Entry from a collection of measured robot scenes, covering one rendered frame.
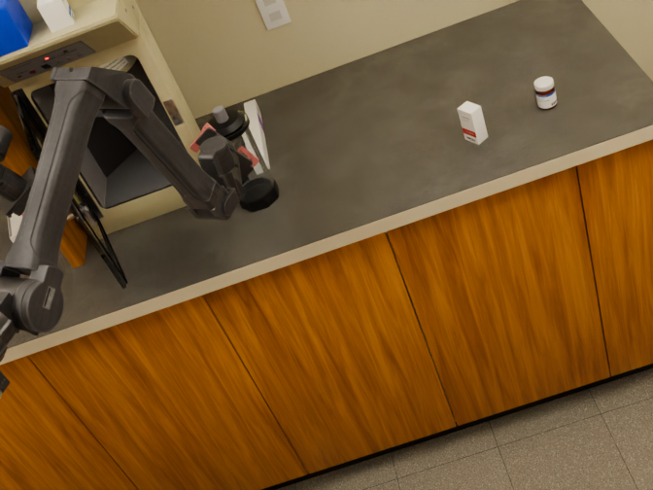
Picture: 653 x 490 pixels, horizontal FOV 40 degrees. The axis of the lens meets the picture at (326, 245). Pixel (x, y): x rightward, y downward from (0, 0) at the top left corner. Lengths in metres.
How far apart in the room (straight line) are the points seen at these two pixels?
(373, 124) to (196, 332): 0.68
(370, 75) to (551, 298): 0.76
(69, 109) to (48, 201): 0.15
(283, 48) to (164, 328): 0.87
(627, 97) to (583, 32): 0.32
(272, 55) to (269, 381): 0.90
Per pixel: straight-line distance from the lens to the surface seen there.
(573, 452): 2.62
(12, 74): 2.01
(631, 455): 2.60
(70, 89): 1.44
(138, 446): 2.48
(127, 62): 2.11
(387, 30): 2.55
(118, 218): 2.28
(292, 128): 2.35
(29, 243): 1.37
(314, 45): 2.53
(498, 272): 2.20
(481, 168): 2.01
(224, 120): 2.02
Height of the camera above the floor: 2.19
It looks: 40 degrees down
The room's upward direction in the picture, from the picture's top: 23 degrees counter-clockwise
